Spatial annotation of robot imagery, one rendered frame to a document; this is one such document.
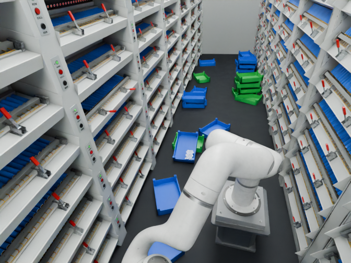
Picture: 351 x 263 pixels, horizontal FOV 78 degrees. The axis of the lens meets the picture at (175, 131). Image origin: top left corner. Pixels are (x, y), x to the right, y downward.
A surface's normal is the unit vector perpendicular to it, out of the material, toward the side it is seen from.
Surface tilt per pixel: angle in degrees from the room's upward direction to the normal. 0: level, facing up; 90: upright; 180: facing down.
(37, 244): 17
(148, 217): 0
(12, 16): 90
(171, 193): 0
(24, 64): 106
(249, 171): 85
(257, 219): 4
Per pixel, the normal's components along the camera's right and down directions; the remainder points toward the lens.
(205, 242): -0.06, -0.81
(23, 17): -0.22, 0.58
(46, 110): 0.22, -0.75
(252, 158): 0.31, -0.02
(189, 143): -0.14, -0.52
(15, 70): 0.95, 0.31
